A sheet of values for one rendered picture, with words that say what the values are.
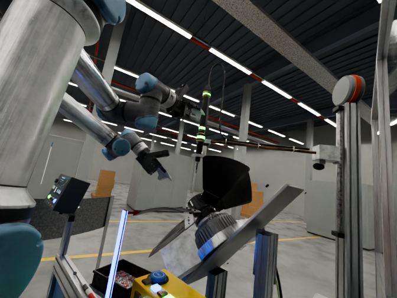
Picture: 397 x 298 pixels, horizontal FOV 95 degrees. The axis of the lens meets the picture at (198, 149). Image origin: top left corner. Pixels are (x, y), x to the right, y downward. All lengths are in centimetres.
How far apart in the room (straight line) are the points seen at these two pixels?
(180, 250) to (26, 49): 83
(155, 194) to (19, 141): 685
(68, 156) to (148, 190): 269
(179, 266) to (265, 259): 35
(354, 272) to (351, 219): 21
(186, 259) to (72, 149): 605
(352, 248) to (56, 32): 114
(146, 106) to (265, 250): 71
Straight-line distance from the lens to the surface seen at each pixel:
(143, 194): 697
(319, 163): 105
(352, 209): 108
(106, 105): 67
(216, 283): 106
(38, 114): 30
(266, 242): 87
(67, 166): 668
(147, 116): 65
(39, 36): 33
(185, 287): 56
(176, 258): 92
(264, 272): 90
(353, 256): 110
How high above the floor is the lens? 133
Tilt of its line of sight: 10 degrees up
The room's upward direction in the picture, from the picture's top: 8 degrees clockwise
